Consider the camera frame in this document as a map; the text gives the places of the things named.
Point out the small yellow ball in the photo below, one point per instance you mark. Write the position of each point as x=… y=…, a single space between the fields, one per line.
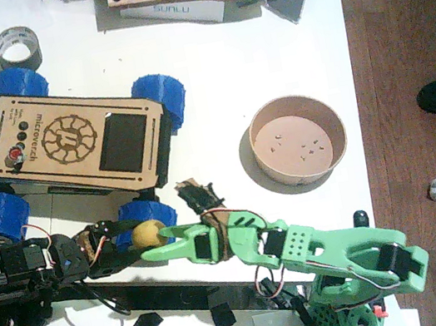
x=148 y=234

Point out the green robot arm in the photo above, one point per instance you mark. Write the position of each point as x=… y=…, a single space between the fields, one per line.
x=342 y=246

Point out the brown paper bowl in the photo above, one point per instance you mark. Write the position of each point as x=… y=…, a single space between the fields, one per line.
x=291 y=146

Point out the wooden rover chassis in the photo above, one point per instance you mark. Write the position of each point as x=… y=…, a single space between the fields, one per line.
x=70 y=138

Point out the black table clamp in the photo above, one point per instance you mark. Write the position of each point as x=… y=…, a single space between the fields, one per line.
x=306 y=316

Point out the small black knob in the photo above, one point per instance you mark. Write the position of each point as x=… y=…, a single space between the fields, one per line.
x=361 y=218

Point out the white SUNLU box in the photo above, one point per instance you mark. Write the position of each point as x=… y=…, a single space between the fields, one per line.
x=174 y=12

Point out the cardboard mounted black camera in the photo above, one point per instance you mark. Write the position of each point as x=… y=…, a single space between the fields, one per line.
x=201 y=197

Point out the black table rail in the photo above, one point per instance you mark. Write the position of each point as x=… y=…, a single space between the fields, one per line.
x=174 y=297

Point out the grey duct tape roll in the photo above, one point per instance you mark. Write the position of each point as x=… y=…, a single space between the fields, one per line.
x=31 y=52

